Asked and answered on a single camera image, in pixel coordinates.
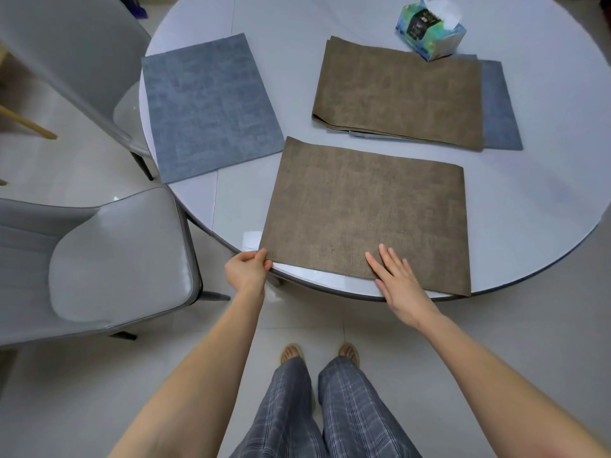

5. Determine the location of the person's left hand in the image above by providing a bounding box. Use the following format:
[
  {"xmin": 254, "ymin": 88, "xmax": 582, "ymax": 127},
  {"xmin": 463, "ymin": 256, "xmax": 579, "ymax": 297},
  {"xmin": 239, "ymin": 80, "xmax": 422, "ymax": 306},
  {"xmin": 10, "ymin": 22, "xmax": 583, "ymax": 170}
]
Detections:
[{"xmin": 224, "ymin": 247, "xmax": 273, "ymax": 296}]

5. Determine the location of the person's right hand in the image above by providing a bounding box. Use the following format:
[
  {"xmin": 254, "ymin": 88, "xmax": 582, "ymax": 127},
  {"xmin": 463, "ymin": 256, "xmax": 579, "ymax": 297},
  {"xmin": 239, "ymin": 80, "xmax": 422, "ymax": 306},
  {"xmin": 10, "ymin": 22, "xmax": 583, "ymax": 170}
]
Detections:
[{"xmin": 365, "ymin": 242, "xmax": 442, "ymax": 330}]

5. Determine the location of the brown placemat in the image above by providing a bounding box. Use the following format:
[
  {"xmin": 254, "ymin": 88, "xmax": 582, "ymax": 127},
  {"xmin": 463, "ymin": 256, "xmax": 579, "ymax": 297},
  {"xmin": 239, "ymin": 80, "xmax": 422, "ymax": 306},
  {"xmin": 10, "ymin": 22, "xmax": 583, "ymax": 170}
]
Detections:
[{"xmin": 259, "ymin": 135, "xmax": 472, "ymax": 298}]

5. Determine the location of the blue grey placemat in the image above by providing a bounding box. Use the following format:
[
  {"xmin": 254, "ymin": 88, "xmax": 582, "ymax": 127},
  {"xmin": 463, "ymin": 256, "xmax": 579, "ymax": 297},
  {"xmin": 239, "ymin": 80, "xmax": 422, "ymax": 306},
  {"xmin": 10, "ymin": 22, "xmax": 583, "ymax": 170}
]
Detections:
[{"xmin": 141, "ymin": 32, "xmax": 286, "ymax": 184}]

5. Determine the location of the stack of placemats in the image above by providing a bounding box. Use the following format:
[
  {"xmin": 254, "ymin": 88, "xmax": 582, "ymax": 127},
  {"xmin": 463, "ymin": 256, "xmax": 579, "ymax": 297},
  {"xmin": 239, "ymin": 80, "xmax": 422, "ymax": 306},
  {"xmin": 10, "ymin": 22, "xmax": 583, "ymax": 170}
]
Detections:
[{"xmin": 311, "ymin": 35, "xmax": 524, "ymax": 152}]

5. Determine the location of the person's right forearm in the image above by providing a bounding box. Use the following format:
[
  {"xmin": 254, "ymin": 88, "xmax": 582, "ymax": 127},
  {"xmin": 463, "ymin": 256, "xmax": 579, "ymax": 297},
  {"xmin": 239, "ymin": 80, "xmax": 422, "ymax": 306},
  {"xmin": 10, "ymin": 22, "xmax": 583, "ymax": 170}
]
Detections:
[{"xmin": 419, "ymin": 312, "xmax": 611, "ymax": 458}]

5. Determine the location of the person's left forearm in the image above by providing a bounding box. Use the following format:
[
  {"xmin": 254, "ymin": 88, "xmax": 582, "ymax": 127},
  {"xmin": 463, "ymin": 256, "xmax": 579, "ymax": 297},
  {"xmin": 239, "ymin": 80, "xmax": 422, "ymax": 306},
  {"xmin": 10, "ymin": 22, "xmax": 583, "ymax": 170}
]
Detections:
[{"xmin": 108, "ymin": 286, "xmax": 266, "ymax": 458}]

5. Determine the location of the person's right foot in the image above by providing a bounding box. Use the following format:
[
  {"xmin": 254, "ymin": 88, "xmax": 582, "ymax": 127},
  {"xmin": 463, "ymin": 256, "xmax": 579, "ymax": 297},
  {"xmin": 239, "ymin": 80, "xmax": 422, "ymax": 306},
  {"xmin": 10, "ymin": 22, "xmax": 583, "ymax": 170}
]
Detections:
[{"xmin": 337, "ymin": 343, "xmax": 360, "ymax": 368}]

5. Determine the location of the round grey marble table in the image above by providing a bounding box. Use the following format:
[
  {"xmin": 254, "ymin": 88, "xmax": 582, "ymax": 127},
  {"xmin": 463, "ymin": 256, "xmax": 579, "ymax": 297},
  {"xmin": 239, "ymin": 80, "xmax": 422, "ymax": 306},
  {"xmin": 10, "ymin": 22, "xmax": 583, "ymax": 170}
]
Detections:
[{"xmin": 138, "ymin": 0, "xmax": 611, "ymax": 302}]

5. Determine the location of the grey chair with stitched back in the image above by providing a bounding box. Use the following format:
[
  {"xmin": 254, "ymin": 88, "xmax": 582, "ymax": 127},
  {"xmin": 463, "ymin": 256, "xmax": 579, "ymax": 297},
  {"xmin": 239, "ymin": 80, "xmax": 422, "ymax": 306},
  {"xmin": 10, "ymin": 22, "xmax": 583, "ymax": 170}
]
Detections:
[{"xmin": 0, "ymin": 185, "xmax": 232, "ymax": 349}]

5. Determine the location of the light wooden high chair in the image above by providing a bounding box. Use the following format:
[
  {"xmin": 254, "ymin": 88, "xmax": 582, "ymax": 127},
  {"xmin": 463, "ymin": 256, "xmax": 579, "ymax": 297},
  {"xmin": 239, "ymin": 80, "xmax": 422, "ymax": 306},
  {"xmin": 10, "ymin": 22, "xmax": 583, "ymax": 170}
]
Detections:
[{"xmin": 0, "ymin": 42, "xmax": 58, "ymax": 140}]

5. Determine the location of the blue green tissue pack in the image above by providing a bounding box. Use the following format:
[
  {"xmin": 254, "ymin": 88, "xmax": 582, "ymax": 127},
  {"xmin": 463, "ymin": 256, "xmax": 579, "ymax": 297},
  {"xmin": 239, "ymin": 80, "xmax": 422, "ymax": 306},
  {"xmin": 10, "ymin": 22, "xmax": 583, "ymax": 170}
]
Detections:
[{"xmin": 395, "ymin": 0, "xmax": 467, "ymax": 62}]

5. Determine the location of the grey plain back chair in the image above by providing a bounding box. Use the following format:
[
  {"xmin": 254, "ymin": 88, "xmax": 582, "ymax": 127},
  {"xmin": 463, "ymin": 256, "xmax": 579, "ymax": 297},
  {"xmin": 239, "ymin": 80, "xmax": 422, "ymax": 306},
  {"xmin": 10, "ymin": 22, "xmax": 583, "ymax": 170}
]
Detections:
[{"xmin": 0, "ymin": 0, "xmax": 156, "ymax": 182}]

